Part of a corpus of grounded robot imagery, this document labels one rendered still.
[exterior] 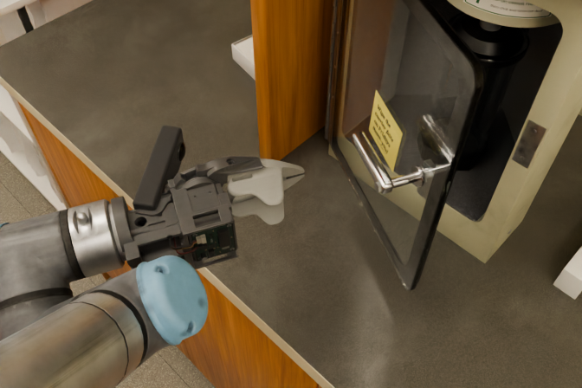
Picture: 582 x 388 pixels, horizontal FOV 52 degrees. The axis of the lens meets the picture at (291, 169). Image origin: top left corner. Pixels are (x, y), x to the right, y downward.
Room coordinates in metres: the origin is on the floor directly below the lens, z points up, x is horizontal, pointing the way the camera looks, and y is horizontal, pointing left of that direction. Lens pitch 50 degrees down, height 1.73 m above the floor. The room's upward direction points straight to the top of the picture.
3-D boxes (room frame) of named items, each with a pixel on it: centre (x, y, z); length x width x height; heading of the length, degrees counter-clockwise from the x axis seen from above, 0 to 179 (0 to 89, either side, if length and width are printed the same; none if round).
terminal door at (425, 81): (0.53, -0.12, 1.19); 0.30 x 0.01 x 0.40; 19
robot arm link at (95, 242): (0.35, 0.20, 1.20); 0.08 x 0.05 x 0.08; 19
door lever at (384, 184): (0.45, -0.11, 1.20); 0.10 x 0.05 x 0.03; 19
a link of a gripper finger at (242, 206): (0.40, 0.02, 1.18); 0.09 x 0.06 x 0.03; 109
